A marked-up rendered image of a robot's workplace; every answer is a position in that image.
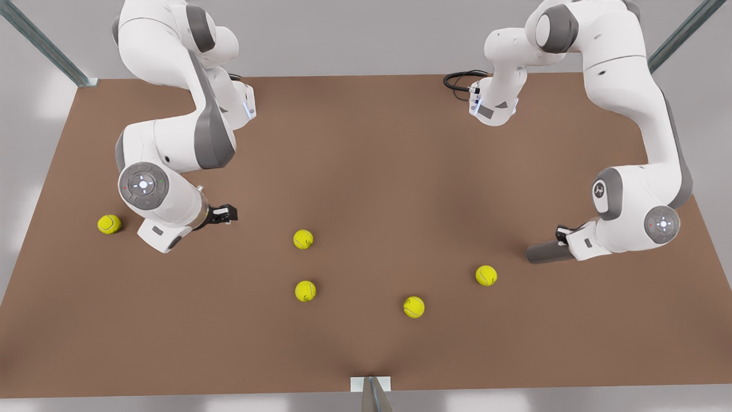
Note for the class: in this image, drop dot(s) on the dark grey tennis tube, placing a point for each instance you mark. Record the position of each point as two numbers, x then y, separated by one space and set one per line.
546 252

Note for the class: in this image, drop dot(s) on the yellow tennis ball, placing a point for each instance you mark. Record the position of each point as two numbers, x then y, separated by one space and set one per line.
486 275
303 239
305 290
413 306
108 224

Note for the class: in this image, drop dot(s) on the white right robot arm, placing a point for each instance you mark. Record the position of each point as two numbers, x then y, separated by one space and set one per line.
166 143

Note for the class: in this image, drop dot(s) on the silver frame post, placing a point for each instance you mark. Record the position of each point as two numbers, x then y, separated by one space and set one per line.
43 41
683 34
373 395

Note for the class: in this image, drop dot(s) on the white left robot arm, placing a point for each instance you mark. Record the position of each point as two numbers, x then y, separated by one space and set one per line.
623 63

